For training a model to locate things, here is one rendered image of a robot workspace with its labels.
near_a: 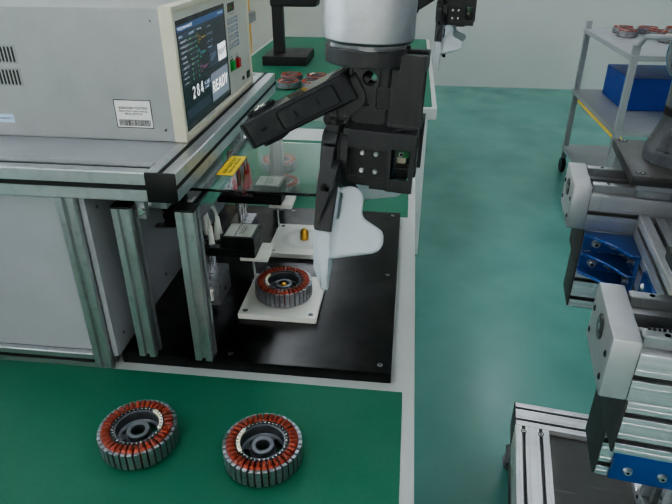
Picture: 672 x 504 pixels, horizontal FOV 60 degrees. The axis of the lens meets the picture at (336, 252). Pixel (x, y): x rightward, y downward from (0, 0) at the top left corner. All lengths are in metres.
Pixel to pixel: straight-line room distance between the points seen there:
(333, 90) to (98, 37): 0.57
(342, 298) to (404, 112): 0.72
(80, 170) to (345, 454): 0.56
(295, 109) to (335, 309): 0.68
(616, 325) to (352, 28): 0.50
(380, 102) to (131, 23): 0.55
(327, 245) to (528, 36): 6.01
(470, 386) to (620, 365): 1.42
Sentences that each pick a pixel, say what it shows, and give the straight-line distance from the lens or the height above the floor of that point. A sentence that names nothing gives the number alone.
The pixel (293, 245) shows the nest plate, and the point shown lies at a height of 0.78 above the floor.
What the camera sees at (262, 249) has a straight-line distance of 1.13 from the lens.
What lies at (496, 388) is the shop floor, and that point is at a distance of 2.20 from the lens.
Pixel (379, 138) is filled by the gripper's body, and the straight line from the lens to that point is 0.50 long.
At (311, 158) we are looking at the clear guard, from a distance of 1.05.
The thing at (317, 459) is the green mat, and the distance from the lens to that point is 0.89.
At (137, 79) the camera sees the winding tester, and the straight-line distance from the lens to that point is 1.00.
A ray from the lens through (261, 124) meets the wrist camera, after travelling 0.53.
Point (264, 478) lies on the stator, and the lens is 0.85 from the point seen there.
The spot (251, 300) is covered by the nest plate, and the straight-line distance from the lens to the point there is 1.16.
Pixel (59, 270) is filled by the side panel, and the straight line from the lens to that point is 1.05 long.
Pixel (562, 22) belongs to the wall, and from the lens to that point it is 6.50.
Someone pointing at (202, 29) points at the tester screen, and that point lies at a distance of 1.08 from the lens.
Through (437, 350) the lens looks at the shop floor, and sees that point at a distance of 2.32.
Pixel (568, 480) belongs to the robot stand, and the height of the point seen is 0.21.
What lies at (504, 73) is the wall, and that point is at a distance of 6.49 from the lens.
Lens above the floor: 1.42
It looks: 29 degrees down
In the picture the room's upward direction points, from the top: straight up
